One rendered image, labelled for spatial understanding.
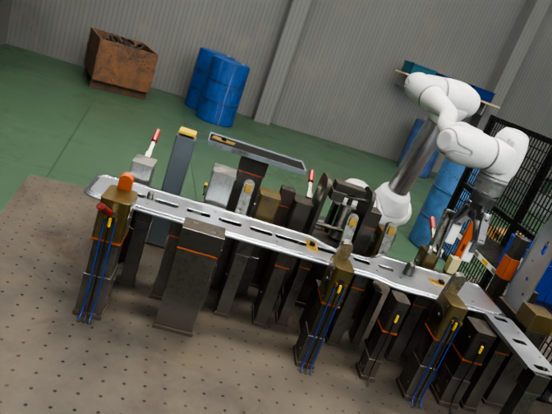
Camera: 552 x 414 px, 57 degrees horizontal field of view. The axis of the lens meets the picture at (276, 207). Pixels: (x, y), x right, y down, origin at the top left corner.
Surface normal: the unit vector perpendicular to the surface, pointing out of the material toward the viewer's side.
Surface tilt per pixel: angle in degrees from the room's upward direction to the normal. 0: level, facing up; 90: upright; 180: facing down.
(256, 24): 90
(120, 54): 90
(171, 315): 90
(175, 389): 0
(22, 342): 0
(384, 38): 90
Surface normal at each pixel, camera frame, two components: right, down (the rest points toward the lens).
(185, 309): 0.05, 0.35
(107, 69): 0.42, 0.43
